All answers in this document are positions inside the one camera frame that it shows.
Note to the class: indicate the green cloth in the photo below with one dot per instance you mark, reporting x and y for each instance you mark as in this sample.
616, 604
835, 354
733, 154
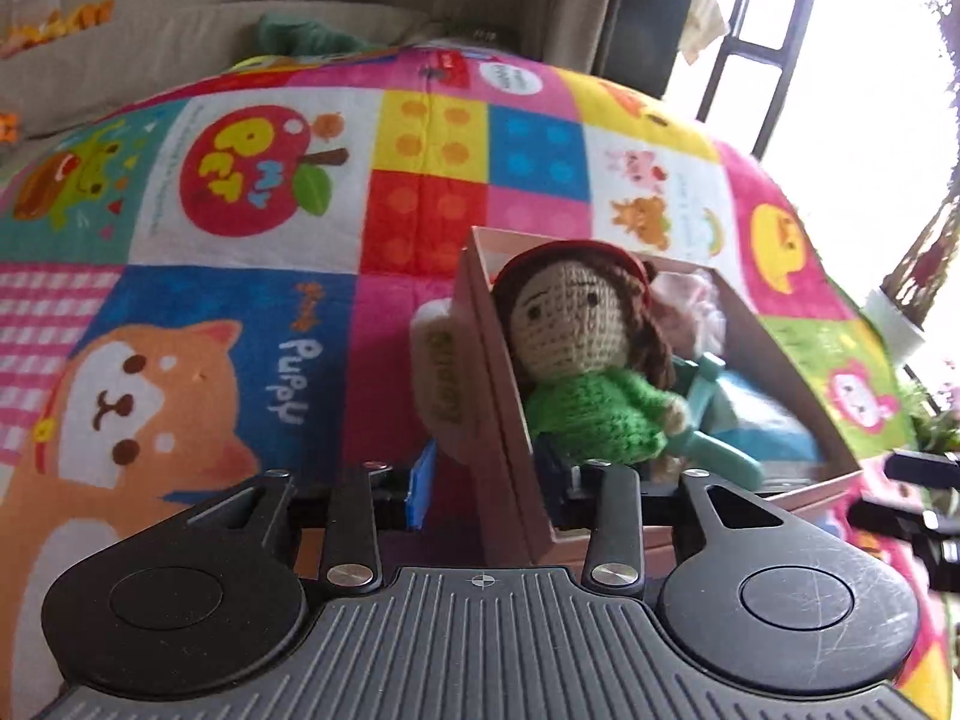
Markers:
300, 34

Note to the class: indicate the beige sofa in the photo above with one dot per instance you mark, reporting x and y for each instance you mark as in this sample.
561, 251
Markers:
150, 45

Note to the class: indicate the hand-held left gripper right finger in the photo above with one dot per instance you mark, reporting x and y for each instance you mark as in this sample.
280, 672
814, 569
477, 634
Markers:
615, 517

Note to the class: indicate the black metal chair frame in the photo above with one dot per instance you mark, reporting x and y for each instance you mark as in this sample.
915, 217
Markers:
780, 37

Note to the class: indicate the white potted plant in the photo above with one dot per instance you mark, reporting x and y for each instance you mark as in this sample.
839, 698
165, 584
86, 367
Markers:
892, 322

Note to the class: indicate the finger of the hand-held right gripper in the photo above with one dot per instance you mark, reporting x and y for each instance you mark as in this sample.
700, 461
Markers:
900, 517
922, 463

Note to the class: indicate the crochet doll green sweater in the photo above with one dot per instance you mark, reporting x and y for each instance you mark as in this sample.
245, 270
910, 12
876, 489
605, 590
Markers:
570, 315

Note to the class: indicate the colourful printed blanket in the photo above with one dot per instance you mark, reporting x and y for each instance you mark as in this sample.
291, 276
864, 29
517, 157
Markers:
247, 345

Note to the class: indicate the blue striped box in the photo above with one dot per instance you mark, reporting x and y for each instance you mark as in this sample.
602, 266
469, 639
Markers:
761, 420

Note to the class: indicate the pink cardboard box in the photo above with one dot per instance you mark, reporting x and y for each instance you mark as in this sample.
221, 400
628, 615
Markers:
510, 465

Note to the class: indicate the teal plastic toy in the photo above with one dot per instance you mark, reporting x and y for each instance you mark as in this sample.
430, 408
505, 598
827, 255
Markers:
709, 409

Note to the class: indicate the beige curtain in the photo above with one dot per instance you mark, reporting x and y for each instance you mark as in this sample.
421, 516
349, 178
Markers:
585, 0

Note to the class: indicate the grey potted green plant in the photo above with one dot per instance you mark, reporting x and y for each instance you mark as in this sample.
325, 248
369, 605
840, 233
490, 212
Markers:
937, 420

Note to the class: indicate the pink soft toy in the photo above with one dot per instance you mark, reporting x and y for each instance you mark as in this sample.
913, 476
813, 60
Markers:
686, 307

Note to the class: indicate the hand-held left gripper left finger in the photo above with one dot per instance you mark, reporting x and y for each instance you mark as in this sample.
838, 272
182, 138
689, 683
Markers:
424, 484

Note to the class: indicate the hanging beige cloth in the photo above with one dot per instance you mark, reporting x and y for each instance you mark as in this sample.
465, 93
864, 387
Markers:
705, 19

